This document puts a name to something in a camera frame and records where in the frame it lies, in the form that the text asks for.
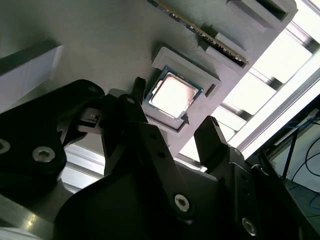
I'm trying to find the silver CPU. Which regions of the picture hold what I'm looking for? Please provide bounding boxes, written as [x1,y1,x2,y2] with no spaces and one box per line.
[143,65,204,121]

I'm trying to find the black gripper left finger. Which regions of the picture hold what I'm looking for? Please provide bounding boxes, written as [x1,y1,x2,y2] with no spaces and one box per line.
[0,76,197,222]

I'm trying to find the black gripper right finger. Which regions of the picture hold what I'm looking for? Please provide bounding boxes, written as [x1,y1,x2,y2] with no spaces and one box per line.
[193,115,301,240]

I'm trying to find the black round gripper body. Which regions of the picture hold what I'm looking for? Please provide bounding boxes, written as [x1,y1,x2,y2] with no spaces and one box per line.
[53,174,241,240]

